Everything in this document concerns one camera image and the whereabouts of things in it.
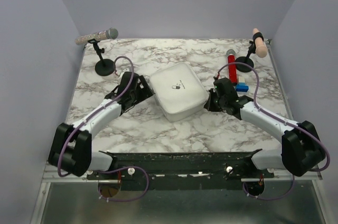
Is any grey medicine kit case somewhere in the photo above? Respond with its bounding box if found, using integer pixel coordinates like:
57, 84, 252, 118
149, 62, 209, 122

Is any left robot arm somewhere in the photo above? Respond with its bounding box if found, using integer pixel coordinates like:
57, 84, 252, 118
48, 71, 153, 179

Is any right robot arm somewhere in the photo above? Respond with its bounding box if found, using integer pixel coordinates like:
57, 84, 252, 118
204, 78, 326, 178

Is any blue toy brick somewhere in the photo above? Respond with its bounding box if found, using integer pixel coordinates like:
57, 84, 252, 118
235, 83, 249, 92

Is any red toy microphone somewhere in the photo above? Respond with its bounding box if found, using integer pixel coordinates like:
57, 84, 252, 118
226, 49, 237, 86

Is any right black mic stand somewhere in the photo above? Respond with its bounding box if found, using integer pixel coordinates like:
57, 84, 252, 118
235, 41, 256, 73

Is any black mic stand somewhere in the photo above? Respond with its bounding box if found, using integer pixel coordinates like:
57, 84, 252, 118
88, 39, 116, 77
235, 41, 256, 73

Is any left black mic stand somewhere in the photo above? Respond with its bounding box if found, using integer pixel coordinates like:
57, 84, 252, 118
88, 39, 116, 77

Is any beige wooden microphone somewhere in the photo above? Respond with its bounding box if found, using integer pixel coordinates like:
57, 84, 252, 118
252, 28, 268, 58

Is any glitter microphone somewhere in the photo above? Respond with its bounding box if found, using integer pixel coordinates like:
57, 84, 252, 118
74, 28, 119, 45

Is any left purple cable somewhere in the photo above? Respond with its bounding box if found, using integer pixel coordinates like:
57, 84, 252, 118
57, 56, 150, 203

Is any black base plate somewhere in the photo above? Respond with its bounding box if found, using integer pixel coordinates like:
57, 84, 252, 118
87, 151, 291, 191

